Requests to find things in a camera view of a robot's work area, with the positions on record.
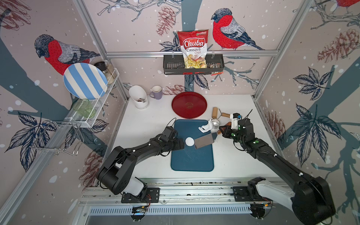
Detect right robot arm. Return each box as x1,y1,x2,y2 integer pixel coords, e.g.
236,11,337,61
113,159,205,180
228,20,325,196
219,119,336,225

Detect red round tray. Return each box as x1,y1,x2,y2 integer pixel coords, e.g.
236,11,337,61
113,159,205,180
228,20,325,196
171,91,208,119

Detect blue striped plate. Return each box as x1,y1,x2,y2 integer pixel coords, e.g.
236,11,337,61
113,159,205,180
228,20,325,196
63,63,108,100

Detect black wire wall basket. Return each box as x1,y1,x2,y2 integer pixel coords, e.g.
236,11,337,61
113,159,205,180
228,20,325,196
163,54,225,75

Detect metal spatula wooden handle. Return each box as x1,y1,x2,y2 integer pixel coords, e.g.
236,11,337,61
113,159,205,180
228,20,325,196
194,122,231,149

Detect green glass cup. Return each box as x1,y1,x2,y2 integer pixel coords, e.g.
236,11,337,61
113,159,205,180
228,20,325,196
72,99,96,119

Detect wooden dough roller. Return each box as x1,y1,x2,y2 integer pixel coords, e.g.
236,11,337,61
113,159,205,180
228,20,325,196
211,107,231,119

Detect white dough piece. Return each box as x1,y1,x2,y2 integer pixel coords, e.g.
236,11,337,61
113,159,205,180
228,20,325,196
198,119,213,133

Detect white cutlery holder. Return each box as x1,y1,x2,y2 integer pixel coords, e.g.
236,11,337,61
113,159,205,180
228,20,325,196
129,85,149,109

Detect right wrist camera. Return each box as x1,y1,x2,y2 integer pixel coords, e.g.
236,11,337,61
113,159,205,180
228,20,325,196
230,113,242,129

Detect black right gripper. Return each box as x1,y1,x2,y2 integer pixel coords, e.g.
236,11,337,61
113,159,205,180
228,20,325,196
218,125,245,145

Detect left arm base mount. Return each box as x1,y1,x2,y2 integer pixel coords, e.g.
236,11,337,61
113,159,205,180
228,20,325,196
121,184,160,203

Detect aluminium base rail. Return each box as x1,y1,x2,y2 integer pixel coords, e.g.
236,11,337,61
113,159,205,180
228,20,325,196
77,179,291,220

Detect Chuba cassava chips bag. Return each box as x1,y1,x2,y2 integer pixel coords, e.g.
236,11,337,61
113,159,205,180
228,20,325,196
177,30,209,69

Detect spice jar dark lid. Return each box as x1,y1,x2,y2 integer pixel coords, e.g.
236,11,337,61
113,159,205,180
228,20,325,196
94,61,108,74

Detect spice jar silver lid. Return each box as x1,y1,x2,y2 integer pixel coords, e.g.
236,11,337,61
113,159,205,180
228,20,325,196
104,61,116,85

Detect clear wire wall shelf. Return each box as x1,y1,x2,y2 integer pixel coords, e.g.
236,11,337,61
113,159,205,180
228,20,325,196
56,63,119,128

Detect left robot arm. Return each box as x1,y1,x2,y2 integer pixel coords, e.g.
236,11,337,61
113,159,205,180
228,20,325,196
96,126,184,198

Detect purple mug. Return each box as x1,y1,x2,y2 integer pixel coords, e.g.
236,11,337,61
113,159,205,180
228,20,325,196
149,85,163,100

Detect round cut dough wrapper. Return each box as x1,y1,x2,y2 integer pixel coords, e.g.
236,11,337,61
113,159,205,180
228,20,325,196
185,137,195,147

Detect teal cutting board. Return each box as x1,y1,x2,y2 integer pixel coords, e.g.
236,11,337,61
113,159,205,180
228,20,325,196
171,120,214,172

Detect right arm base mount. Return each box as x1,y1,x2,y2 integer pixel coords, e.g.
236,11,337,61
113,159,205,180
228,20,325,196
232,177,270,202

